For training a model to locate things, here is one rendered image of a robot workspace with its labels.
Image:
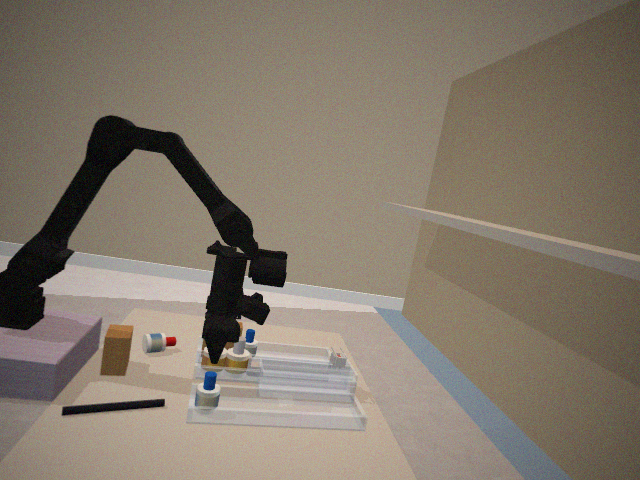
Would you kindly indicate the brown rectangular block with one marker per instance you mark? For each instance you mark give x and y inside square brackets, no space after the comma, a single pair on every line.
[117,347]

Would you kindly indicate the white bottle with red cap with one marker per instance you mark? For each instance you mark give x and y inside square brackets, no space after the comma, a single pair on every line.
[157,342]

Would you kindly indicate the grey jar with blue lid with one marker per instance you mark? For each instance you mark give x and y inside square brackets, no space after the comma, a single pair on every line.
[251,343]
[208,392]

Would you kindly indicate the black flat bar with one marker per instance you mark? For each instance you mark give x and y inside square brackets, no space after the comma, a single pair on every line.
[115,406]

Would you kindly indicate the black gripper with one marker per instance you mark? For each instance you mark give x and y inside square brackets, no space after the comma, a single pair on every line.
[220,326]

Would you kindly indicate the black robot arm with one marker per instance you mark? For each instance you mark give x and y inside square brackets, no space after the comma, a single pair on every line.
[113,139]

